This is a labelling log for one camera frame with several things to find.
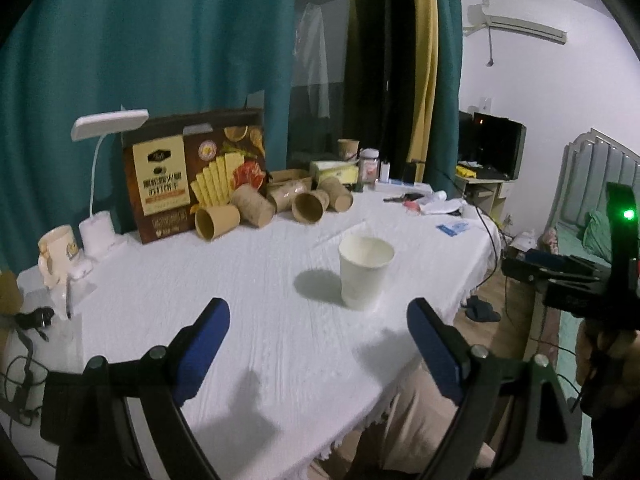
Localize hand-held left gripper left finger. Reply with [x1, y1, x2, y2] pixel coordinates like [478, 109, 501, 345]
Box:
[40, 297, 231, 480]

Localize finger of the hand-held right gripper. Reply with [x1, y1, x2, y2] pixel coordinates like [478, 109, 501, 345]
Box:
[501, 257, 601, 284]
[524, 248, 609, 267]

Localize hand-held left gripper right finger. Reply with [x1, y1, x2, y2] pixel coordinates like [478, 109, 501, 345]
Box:
[406, 298, 584, 480]

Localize white paper cup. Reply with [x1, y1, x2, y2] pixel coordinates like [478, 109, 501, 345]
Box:
[338, 236, 395, 311]

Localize person's right hand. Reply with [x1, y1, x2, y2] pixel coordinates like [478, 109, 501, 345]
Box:
[575, 319, 640, 397]

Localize green pillow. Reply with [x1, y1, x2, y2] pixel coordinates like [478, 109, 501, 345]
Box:
[582, 209, 614, 261]

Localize dark slippers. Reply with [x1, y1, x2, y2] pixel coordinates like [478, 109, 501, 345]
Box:
[460, 295, 501, 323]

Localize person's beige trouser leg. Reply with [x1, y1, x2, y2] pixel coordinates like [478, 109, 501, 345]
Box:
[309, 365, 501, 480]

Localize grey padded bed headboard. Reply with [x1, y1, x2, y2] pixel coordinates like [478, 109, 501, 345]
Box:
[544, 128, 640, 241]

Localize white tablecloth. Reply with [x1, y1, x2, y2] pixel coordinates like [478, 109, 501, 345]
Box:
[2, 180, 502, 476]

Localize small computer desk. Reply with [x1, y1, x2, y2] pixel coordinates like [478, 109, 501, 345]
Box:
[454, 164, 516, 221]

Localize crumpled white paper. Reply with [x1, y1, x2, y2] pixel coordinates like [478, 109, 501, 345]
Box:
[417, 190, 466, 216]

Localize black monitor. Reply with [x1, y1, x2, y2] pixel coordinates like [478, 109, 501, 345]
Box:
[459, 110, 527, 180]

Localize cream cartoon mug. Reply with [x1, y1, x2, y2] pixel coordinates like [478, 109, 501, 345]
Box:
[38, 225, 81, 290]

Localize brown cracker gift box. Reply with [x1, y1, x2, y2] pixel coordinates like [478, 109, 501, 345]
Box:
[122, 108, 266, 245]

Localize clear jar with white lid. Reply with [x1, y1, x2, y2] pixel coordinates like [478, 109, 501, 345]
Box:
[359, 148, 381, 183]

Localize white desk lamp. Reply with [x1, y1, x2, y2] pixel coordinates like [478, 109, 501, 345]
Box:
[70, 109, 150, 262]

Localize tissue box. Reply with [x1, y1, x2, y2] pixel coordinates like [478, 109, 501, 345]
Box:
[309, 159, 359, 186]

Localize narrow teal curtain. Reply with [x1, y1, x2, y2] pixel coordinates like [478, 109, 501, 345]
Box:
[420, 0, 463, 186]

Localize yellow curtain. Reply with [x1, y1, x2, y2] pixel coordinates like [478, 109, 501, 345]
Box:
[406, 0, 440, 163]

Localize white air conditioner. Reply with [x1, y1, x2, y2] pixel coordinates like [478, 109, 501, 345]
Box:
[463, 4, 568, 45]

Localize wide teal curtain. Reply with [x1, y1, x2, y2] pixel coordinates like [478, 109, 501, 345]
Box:
[0, 0, 299, 273]

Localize black cable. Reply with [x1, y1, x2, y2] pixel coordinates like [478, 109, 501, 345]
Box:
[412, 160, 503, 291]

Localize black charger with cable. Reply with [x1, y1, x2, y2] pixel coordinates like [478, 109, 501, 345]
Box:
[0, 307, 56, 423]

